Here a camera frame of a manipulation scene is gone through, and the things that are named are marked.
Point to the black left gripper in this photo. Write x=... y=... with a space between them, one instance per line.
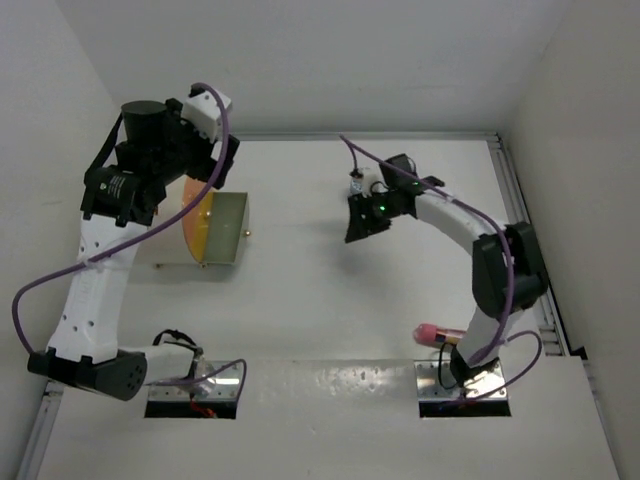
x=206 y=166

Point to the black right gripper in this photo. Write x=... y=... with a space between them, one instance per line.
x=359 y=227

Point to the cream cabinet with legs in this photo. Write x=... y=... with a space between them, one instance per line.
x=171 y=246

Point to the orange drawer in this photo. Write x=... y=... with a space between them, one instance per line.
x=197 y=220

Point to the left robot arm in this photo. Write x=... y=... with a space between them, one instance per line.
x=156 y=164

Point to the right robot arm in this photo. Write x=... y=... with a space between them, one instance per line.
x=508 y=274

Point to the left blue white jar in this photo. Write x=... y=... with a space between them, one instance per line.
x=355 y=187

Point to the pink-capped tube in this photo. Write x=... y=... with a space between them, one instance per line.
x=431 y=335

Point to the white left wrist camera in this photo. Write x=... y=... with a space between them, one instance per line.
x=201 y=110

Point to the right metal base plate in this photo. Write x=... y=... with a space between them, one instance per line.
x=435 y=383

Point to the metal base plate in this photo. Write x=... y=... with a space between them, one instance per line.
x=215 y=381
x=435 y=383

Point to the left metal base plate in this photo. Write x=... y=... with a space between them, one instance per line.
x=215 y=381

